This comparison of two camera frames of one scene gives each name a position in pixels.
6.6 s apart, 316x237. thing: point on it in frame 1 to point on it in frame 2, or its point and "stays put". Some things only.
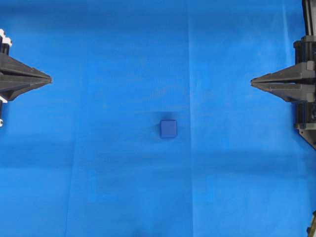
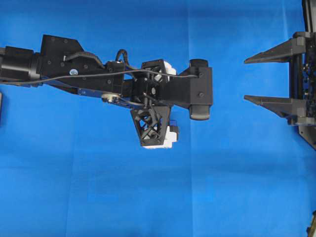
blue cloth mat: (83, 156) stays put
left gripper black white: (10, 89) to (151, 96)
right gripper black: (296, 84) to (299, 109)
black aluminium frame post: (309, 10) stays put
